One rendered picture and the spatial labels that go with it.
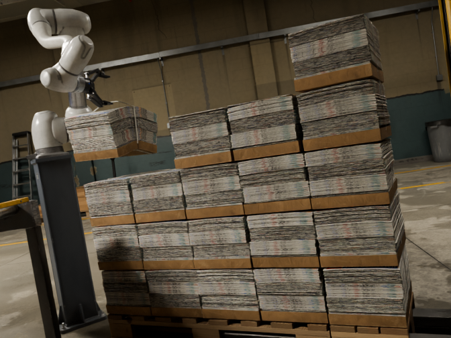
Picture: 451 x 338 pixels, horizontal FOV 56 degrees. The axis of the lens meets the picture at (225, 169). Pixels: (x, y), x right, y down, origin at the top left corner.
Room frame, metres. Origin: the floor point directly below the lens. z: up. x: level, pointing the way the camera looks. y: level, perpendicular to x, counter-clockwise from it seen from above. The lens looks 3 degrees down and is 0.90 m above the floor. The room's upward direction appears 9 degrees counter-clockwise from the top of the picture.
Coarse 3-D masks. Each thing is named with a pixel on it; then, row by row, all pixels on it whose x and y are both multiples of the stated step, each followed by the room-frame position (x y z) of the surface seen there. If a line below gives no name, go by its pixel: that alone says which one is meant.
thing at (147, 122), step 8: (144, 112) 2.31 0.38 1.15; (152, 112) 2.38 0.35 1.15; (144, 120) 2.31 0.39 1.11; (152, 120) 2.36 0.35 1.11; (144, 128) 2.30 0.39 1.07; (152, 128) 2.37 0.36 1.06; (144, 136) 2.30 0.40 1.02; (152, 136) 2.37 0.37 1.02; (136, 152) 2.32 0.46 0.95; (144, 152) 2.33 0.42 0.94; (152, 152) 2.35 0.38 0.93
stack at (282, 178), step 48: (96, 192) 2.15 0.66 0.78; (144, 192) 2.02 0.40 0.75; (192, 192) 1.90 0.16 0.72; (240, 192) 1.79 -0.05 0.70; (288, 192) 1.70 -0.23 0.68; (96, 240) 2.17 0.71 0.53; (144, 240) 2.03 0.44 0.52; (192, 240) 1.91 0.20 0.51; (240, 240) 1.80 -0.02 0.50; (288, 240) 1.71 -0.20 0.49; (144, 288) 2.07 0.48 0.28; (192, 288) 1.94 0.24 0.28; (240, 288) 1.82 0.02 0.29; (288, 288) 1.72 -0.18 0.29
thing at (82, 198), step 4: (76, 188) 7.94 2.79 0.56; (80, 188) 7.92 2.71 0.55; (80, 192) 7.92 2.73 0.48; (84, 192) 7.91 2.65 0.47; (80, 196) 7.92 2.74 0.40; (84, 196) 7.92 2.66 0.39; (80, 200) 7.92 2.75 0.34; (84, 200) 7.91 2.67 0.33; (80, 204) 7.92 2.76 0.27; (84, 204) 7.91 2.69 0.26; (40, 208) 7.99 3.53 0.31; (80, 208) 7.91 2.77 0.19; (84, 208) 7.90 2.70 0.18; (88, 208) 7.91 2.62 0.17; (40, 212) 7.99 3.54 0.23; (88, 212) 7.89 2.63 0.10; (40, 216) 8.00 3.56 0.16; (88, 216) 7.89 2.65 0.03
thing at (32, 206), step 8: (32, 200) 1.94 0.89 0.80; (24, 208) 1.91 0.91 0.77; (32, 208) 1.91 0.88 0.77; (16, 216) 1.91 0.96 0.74; (24, 216) 1.91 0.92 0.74; (32, 216) 1.91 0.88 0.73; (0, 224) 1.92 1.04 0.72; (8, 224) 1.92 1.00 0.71; (16, 224) 1.92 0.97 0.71; (24, 224) 1.91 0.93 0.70; (32, 224) 1.91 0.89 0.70; (40, 224) 1.94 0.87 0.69
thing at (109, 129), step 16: (96, 112) 2.17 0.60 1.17; (112, 112) 2.08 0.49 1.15; (128, 112) 2.19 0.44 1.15; (80, 128) 2.16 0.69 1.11; (96, 128) 2.11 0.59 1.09; (112, 128) 2.07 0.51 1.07; (128, 128) 2.18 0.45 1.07; (80, 144) 2.18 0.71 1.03; (96, 144) 2.14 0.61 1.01; (112, 144) 2.09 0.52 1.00
